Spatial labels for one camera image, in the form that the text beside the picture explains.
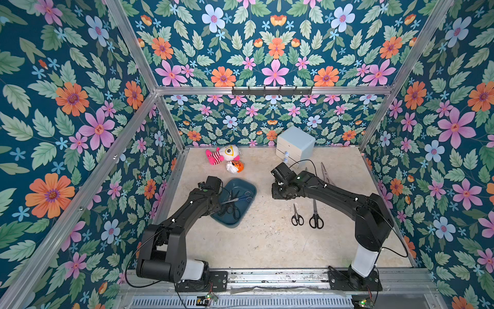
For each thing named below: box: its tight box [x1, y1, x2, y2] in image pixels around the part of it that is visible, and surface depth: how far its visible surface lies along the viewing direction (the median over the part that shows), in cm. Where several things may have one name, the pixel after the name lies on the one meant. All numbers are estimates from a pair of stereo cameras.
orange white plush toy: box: [225, 160, 246, 174], surface depth 107 cm
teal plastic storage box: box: [210, 178, 258, 229], surface depth 97 cm
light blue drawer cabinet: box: [275, 125, 316, 169], surface depth 106 cm
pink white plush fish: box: [205, 144, 242, 165], surface depth 110 cm
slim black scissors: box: [291, 203, 305, 226], surface depth 92 cm
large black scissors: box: [308, 198, 325, 230], surface depth 92 cm
